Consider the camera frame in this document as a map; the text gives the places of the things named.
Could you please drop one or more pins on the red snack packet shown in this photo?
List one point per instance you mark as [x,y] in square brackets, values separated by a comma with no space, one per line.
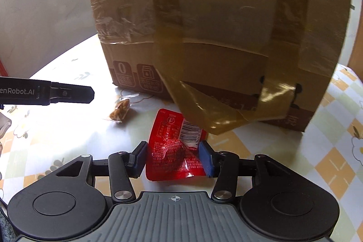
[170,157]

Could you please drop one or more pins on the wooden board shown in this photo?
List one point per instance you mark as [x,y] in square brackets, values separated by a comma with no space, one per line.
[356,57]

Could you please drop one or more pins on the floral checked tablecloth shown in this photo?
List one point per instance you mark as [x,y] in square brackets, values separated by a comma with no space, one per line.
[71,123]

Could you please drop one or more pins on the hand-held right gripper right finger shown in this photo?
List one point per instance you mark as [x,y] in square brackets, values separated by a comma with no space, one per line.
[206,159]

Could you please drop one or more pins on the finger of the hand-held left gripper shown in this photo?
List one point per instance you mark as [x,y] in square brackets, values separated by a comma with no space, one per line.
[73,93]

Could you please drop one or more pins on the red box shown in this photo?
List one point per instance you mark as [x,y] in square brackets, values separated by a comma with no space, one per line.
[2,67]

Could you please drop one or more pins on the small clear nut packet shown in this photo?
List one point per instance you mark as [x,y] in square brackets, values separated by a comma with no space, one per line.
[120,111]

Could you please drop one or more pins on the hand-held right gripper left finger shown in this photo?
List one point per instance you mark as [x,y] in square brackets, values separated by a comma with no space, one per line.
[140,159]

